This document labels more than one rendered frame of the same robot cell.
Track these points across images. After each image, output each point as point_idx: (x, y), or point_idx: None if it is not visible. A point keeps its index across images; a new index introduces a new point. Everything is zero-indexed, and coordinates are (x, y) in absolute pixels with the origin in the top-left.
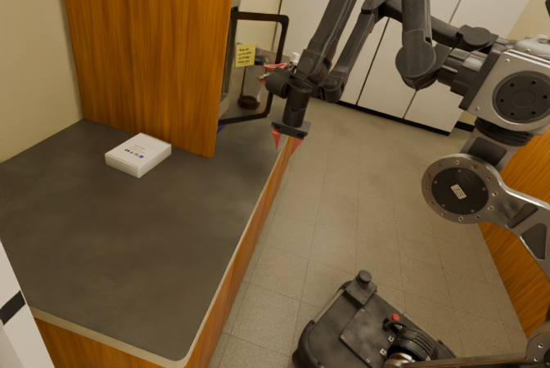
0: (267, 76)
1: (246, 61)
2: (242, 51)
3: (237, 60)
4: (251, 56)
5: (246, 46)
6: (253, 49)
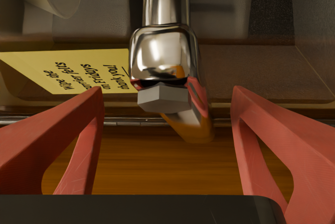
0: (177, 131)
1: (115, 71)
2: (72, 82)
3: (118, 89)
4: (81, 59)
5: (37, 75)
6: (36, 57)
